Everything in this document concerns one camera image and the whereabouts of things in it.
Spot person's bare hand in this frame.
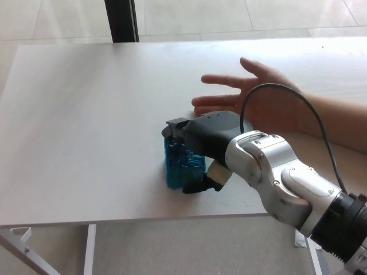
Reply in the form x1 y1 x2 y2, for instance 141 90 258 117
191 56 312 135

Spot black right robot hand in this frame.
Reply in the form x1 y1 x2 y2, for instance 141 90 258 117
161 111 255 194

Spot blue plastic-wrapped pack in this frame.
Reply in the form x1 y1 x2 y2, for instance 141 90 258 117
163 136 208 190

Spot person's bare forearm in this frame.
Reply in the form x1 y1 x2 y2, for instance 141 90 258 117
298 91 367 152

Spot torn white paper scrap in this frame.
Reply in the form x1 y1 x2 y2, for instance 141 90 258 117
294 230 307 248

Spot white table leg with tape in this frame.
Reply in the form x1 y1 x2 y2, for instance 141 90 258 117
304 237 324 275

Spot white vertical table leg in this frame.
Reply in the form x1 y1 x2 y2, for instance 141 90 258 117
83 223 97 275

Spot white diagonal table leg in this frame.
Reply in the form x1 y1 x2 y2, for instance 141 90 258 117
0 226 58 275

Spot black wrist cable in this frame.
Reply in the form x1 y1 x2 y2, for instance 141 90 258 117
239 82 349 195

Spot black door frame post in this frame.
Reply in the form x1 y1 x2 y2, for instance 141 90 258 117
104 0 140 44

